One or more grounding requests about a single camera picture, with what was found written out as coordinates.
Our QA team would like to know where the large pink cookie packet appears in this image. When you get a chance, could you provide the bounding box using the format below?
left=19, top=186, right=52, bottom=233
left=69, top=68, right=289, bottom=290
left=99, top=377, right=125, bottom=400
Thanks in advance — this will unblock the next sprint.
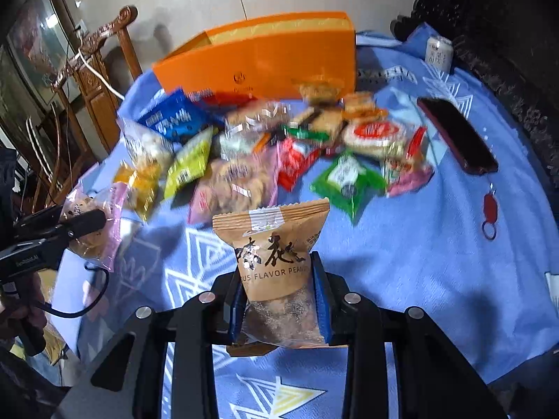
left=188, top=148, right=281, bottom=226

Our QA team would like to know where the carved wooden chair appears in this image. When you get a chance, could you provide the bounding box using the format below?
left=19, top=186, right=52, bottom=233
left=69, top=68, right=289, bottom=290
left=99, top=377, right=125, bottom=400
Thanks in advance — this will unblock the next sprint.
left=49, top=5, right=145, bottom=160

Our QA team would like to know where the lime green snack packet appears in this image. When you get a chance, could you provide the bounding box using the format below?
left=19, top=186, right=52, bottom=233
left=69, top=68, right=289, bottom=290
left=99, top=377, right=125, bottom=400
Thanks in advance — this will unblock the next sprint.
left=164, top=126, right=215, bottom=201

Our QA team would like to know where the beige packet with dark stripe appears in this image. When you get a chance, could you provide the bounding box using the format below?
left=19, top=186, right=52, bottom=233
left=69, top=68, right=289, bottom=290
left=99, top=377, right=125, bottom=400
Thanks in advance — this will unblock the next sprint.
left=290, top=107, right=347, bottom=141

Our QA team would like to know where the yellow snack packet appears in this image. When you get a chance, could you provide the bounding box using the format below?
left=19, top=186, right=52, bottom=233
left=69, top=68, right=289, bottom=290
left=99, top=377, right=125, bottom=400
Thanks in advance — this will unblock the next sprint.
left=114, top=161, right=165, bottom=221

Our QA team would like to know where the small pink cookie packet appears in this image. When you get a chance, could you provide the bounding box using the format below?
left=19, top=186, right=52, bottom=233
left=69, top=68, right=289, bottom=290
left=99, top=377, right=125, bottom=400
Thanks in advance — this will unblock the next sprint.
left=61, top=181, right=129, bottom=273

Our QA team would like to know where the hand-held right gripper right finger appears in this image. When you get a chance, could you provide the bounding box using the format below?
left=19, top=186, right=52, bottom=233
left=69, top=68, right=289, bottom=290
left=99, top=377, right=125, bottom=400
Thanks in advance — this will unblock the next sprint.
left=308, top=251, right=509, bottom=419

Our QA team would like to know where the clear biscuit packet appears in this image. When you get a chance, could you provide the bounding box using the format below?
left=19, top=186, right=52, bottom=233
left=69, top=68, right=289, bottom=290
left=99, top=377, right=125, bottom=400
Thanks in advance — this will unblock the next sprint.
left=225, top=98, right=289, bottom=137

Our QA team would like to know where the white cable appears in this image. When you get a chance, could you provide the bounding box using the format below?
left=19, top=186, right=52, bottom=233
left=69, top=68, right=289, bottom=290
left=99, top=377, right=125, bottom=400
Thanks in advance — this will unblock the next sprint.
left=65, top=48, right=126, bottom=101

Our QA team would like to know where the round red white cracker packet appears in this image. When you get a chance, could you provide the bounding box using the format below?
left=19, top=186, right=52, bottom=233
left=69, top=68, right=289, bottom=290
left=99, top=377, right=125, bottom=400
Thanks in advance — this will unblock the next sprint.
left=343, top=118, right=409, bottom=158

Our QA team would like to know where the blue patterned cloth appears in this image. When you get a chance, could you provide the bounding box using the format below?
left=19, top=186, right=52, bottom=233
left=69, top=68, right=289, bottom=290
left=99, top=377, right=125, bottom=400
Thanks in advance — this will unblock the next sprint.
left=57, top=30, right=559, bottom=419

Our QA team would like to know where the clear brown cookie packet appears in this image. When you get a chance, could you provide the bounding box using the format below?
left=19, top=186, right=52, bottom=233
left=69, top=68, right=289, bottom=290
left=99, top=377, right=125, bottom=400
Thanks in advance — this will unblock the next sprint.
left=300, top=76, right=347, bottom=106

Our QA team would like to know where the dark carved wooden furniture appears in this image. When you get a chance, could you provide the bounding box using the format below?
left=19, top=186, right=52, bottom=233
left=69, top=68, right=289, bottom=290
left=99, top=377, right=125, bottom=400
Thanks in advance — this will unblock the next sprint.
left=389, top=0, right=559, bottom=236

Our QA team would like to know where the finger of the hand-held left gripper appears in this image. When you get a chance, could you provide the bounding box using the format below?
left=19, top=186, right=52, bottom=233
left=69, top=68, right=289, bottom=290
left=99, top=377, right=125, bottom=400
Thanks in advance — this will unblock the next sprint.
left=13, top=204, right=67, bottom=239
left=57, top=208, right=108, bottom=250

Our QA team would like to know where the brown peanut snack packet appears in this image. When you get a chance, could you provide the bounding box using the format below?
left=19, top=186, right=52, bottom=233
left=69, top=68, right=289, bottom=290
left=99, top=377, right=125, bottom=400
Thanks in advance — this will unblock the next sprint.
left=212, top=198, right=330, bottom=356

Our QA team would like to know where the orange cracker packet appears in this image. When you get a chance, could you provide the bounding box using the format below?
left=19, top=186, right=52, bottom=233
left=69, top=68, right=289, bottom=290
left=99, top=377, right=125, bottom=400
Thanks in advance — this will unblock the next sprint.
left=343, top=91, right=388, bottom=119

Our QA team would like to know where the white drink can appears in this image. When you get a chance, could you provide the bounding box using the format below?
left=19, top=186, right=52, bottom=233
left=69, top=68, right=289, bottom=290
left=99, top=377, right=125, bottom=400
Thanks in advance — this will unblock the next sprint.
left=426, top=36, right=456, bottom=74

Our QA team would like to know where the person's left hand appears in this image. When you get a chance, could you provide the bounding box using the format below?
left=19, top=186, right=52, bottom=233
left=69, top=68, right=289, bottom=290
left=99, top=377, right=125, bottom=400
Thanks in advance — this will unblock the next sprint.
left=0, top=271, right=47, bottom=342

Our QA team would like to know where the glass display cabinet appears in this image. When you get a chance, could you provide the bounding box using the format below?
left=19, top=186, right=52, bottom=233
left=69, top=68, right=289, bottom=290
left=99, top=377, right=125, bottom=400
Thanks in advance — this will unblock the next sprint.
left=0, top=0, right=73, bottom=110

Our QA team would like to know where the pink red snack packet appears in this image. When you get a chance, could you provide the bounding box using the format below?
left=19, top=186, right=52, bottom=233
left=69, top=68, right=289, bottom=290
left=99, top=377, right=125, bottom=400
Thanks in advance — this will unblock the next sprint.
left=384, top=126, right=436, bottom=198

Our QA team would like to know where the orange cardboard box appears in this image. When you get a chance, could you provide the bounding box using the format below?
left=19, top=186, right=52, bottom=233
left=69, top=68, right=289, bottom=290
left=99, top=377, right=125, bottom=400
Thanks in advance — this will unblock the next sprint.
left=152, top=11, right=358, bottom=102

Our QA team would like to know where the clear packet of white balls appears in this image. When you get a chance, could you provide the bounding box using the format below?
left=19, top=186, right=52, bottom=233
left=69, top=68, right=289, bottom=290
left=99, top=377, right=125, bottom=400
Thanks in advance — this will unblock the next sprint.
left=120, top=118, right=176, bottom=172

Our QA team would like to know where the phone in red case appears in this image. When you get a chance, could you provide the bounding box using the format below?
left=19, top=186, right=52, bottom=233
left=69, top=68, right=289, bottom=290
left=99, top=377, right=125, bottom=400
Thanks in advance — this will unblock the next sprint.
left=416, top=97, right=499, bottom=175

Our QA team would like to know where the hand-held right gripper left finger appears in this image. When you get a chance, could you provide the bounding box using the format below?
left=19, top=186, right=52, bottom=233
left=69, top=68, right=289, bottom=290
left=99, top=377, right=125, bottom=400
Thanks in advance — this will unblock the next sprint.
left=57, top=275, right=248, bottom=419

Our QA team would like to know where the black cable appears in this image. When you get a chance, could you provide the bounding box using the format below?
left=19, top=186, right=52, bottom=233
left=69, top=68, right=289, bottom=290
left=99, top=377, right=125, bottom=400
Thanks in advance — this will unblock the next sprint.
left=44, top=264, right=111, bottom=320

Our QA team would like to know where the blue snack packet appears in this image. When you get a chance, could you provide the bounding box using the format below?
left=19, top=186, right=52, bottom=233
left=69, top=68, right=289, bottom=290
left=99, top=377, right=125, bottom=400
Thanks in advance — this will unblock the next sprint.
left=136, top=88, right=220, bottom=142

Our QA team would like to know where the red key fob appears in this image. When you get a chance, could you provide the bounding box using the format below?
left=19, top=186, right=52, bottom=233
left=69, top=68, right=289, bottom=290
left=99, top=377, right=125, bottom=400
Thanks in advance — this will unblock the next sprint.
left=481, top=182, right=499, bottom=241

